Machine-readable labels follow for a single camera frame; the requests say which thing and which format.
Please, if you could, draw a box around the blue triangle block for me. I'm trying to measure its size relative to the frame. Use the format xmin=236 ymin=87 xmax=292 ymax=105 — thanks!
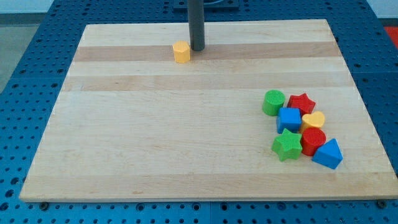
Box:
xmin=312 ymin=138 xmax=343 ymax=169

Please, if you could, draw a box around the red star block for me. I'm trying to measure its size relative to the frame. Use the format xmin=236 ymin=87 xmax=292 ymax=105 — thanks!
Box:
xmin=287 ymin=93 xmax=316 ymax=116

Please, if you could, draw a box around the red cylinder block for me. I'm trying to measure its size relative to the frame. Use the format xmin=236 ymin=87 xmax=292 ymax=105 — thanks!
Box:
xmin=301 ymin=128 xmax=326 ymax=156

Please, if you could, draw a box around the green star block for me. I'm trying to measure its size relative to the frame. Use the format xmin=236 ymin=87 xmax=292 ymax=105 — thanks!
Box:
xmin=271 ymin=129 xmax=302 ymax=162

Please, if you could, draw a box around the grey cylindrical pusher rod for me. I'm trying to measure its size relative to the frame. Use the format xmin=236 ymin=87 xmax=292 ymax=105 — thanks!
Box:
xmin=187 ymin=0 xmax=205 ymax=52

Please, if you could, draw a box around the green cylinder block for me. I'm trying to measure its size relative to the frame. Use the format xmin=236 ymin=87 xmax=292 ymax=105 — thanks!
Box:
xmin=262 ymin=90 xmax=285 ymax=116

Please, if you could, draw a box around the yellow heart block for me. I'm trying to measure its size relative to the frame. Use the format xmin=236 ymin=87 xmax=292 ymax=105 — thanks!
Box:
xmin=299 ymin=111 xmax=325 ymax=133

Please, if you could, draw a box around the blue cube block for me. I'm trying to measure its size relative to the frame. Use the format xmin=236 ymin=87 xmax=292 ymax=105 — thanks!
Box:
xmin=276 ymin=108 xmax=302 ymax=134

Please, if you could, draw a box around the yellow hexagon block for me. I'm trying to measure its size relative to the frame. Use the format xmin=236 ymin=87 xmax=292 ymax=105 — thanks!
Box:
xmin=172 ymin=40 xmax=191 ymax=63

